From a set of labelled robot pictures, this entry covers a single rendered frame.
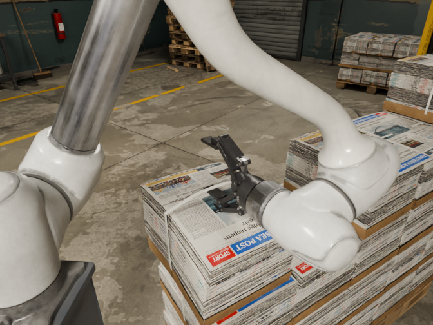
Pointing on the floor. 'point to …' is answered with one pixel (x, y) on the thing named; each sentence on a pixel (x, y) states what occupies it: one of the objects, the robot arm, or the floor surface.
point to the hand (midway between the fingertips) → (209, 164)
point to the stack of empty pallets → (188, 59)
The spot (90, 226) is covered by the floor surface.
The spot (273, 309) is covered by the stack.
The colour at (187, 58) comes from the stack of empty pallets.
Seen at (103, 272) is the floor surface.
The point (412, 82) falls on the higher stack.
